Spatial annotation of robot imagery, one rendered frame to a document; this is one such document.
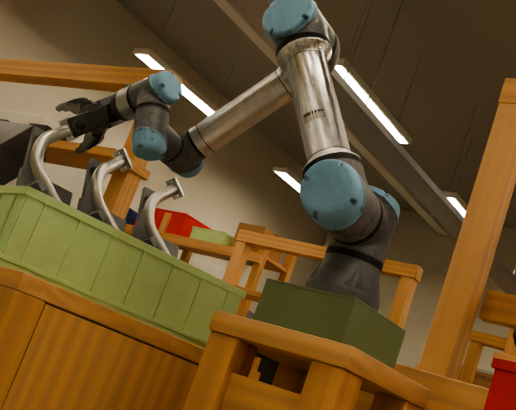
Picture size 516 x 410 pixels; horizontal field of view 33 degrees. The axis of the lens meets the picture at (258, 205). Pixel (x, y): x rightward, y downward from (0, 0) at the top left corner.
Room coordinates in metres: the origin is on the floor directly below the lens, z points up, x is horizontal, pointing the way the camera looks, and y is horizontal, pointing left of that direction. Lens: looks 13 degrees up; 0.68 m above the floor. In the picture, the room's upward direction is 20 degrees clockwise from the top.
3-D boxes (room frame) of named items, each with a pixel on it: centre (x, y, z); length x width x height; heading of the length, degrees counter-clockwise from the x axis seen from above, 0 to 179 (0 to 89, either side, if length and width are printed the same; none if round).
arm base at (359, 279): (1.68, -0.22, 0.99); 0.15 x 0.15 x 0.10
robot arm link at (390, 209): (1.67, -0.21, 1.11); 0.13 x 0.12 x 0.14; 147
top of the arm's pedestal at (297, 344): (1.68, -0.22, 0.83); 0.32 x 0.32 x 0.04; 49
